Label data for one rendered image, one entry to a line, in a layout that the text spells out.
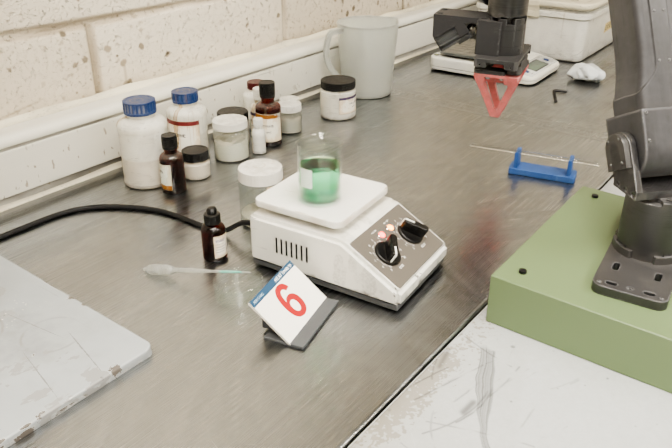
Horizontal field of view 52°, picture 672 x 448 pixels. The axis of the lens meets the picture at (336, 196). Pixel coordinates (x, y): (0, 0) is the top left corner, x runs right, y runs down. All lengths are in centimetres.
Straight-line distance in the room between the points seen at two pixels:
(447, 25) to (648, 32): 39
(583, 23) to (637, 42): 103
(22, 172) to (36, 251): 16
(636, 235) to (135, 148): 67
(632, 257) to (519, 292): 13
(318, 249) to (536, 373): 26
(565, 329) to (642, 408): 10
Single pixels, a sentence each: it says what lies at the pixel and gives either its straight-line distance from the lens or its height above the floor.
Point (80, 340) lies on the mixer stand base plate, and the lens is 74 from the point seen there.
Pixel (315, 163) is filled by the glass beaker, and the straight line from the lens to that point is 75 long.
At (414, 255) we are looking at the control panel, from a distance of 79.
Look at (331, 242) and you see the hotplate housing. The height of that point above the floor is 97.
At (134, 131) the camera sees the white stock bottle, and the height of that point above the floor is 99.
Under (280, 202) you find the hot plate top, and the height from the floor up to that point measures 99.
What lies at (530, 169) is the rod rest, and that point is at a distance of 111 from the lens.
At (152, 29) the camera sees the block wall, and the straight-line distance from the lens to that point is 121.
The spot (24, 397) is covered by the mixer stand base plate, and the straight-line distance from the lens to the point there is 69.
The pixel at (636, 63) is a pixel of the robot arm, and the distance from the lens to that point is 76.
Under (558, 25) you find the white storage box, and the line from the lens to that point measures 181.
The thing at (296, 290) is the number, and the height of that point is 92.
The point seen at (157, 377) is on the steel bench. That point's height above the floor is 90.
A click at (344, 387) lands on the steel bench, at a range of 66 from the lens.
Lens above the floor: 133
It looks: 26 degrees down
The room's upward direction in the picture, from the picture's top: straight up
